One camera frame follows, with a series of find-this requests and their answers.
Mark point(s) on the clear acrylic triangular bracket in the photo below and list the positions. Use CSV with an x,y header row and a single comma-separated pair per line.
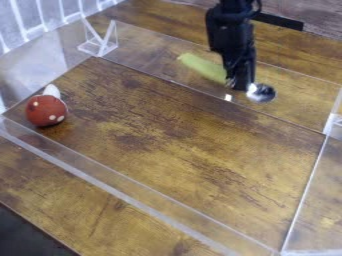
x,y
98,46

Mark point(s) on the black strip on table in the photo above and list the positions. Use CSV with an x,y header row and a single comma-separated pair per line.
x,y
279,21

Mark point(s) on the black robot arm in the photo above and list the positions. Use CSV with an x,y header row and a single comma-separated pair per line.
x,y
230,35

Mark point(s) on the green handled metal spoon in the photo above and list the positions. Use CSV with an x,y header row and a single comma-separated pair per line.
x,y
259,92

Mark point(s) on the clear acrylic enclosure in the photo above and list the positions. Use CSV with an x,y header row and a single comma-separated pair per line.
x,y
168,166

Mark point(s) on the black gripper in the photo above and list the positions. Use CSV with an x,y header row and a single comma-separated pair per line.
x,y
230,33

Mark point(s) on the red toy mushroom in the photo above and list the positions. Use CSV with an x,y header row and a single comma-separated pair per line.
x,y
46,109

